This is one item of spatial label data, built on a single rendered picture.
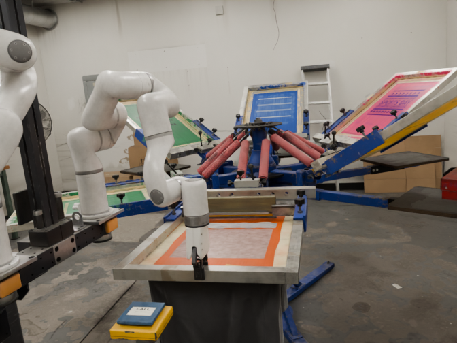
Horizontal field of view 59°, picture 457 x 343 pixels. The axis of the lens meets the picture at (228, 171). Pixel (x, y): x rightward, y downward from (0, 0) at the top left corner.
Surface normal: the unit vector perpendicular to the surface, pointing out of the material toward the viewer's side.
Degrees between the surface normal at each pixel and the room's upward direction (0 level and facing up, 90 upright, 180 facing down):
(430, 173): 78
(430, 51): 90
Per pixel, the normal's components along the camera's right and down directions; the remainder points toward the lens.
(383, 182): -0.22, -0.04
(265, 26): -0.21, 0.21
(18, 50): 0.58, 0.14
